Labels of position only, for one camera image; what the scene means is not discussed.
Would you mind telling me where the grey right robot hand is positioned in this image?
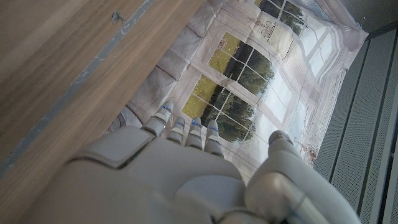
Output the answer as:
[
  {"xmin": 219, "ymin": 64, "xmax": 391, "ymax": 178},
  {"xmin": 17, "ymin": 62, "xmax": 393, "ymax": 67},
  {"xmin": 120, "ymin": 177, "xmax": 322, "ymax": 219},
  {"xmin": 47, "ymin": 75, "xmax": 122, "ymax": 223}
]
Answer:
[{"xmin": 18, "ymin": 100, "xmax": 363, "ymax": 224}]

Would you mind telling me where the printed window backdrop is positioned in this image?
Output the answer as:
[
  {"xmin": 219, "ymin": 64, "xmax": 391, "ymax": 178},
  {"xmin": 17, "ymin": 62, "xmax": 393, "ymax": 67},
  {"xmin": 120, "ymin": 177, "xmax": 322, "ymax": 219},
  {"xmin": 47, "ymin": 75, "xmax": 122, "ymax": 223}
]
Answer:
[{"xmin": 104, "ymin": 0, "xmax": 369, "ymax": 184}]

